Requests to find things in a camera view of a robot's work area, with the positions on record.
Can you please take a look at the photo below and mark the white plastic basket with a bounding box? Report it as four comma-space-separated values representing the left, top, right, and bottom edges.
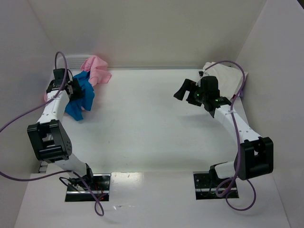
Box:
46, 54, 92, 95

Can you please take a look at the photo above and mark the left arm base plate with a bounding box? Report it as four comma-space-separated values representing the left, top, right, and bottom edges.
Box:
62, 174, 111, 202

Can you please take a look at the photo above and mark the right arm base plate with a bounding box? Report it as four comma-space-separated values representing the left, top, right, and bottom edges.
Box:
193, 172, 239, 200

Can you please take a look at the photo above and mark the white folded t shirt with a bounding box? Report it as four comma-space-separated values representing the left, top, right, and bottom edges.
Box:
197, 62, 243, 100

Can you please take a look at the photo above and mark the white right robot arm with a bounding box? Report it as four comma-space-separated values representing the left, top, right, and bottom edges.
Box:
174, 76, 274, 181

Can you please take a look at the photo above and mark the blue t shirt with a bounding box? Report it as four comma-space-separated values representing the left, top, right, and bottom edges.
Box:
65, 71, 95, 121

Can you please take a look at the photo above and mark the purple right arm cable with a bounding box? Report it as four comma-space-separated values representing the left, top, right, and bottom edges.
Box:
203, 60, 257, 211

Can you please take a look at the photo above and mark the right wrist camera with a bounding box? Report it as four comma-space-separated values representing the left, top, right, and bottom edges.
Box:
199, 70, 210, 79

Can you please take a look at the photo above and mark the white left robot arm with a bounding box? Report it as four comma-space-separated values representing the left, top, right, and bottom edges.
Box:
27, 68, 94, 185

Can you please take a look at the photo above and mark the pink t shirt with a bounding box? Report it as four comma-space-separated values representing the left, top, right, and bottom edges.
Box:
44, 52, 112, 104

